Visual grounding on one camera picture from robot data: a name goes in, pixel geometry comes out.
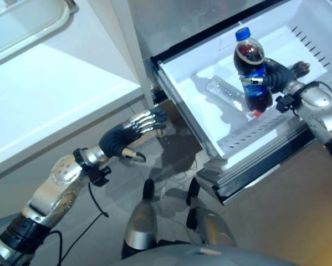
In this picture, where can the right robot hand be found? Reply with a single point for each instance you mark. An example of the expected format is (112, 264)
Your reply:
(276, 75)

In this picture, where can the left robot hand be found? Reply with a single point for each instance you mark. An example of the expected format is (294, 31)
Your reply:
(118, 140)

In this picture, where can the cola bottle with blue label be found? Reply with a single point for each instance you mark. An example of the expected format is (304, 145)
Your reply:
(252, 74)

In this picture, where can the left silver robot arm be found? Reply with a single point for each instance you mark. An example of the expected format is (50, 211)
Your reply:
(48, 191)

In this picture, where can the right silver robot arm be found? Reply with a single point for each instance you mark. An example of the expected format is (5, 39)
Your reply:
(318, 108)

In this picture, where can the silver refrigerator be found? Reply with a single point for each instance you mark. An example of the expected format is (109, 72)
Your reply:
(237, 83)

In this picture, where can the white refrigerator drawer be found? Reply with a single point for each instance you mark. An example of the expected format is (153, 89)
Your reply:
(237, 91)

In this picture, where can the red-capped bottle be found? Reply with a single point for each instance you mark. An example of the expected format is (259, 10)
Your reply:
(257, 114)

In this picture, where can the clear plastic water bottle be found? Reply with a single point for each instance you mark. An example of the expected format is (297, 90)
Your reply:
(224, 90)

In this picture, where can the white counter cabinet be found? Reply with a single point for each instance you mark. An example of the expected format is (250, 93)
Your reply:
(49, 91)

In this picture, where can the silver robot left leg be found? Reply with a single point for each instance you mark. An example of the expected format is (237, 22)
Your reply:
(142, 221)

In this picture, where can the silver robot leg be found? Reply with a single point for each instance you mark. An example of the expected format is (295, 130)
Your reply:
(142, 221)
(207, 221)

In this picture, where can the silver robot right leg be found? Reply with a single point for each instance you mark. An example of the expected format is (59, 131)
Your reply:
(207, 221)

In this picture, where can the grey robot torso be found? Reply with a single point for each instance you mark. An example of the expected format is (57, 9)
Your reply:
(199, 255)

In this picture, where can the white sink basin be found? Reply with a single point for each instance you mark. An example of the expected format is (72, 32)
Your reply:
(21, 25)

